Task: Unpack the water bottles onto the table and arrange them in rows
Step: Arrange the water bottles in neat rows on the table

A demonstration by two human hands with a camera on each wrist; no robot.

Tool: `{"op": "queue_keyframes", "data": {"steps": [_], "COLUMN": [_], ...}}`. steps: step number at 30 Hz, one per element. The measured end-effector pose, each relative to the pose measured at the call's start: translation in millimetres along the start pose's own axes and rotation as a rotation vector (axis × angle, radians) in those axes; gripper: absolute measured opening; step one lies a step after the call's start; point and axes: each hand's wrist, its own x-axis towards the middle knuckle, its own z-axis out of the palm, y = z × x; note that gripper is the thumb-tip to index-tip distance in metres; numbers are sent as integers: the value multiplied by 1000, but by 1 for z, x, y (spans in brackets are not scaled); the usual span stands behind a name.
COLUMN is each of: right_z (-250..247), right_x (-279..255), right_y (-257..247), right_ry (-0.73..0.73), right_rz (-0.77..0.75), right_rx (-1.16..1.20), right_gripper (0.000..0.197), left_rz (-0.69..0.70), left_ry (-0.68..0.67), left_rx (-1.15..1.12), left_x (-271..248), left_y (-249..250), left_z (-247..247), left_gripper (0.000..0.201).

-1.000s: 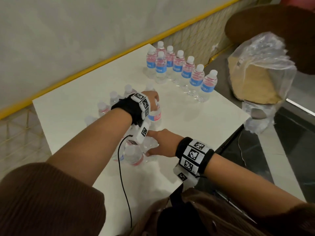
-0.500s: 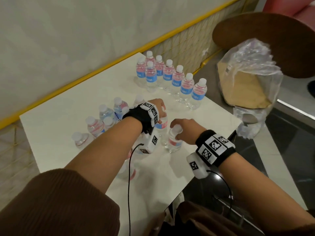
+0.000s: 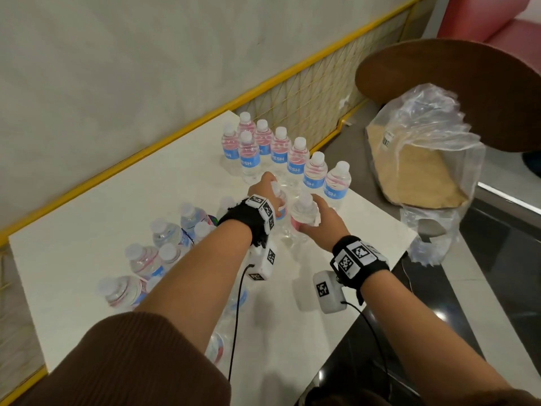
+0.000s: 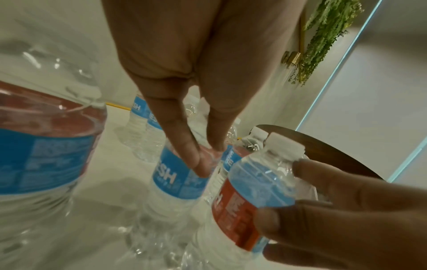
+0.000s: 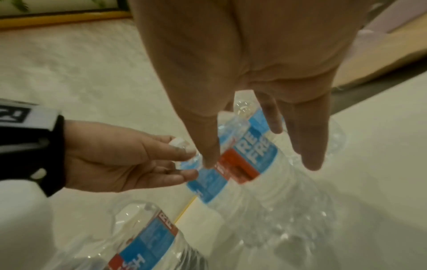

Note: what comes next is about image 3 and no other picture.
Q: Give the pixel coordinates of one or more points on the person's left hand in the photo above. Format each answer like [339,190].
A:
[264,188]

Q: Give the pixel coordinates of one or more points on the person's right hand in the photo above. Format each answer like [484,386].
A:
[329,232]

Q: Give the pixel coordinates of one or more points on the water bottle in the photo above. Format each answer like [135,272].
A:
[281,207]
[304,211]

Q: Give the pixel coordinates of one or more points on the arranged group of water bottles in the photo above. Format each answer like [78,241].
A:
[279,152]

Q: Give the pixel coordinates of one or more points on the brown cardboard box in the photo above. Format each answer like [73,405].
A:
[414,177]

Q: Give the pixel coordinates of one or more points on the cluster of water bottles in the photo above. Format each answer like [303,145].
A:
[143,257]

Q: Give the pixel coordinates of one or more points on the person's right forearm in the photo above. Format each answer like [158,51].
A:
[422,334]

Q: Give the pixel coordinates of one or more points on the person's left forearm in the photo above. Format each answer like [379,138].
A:
[198,283]

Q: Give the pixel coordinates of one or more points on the black wristband with markers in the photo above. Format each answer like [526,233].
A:
[363,266]
[241,215]

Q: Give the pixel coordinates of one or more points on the brown chair backrest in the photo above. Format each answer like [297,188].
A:
[465,80]

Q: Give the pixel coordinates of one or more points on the white table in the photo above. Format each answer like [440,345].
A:
[63,249]

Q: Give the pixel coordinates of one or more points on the dark round stool base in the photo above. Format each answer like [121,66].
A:
[533,164]

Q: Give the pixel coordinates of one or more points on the brown sweater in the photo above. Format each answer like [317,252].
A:
[127,363]

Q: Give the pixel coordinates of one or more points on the pink seat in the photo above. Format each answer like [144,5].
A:
[486,16]

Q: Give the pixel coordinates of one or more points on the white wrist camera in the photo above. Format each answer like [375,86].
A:
[264,262]
[329,293]

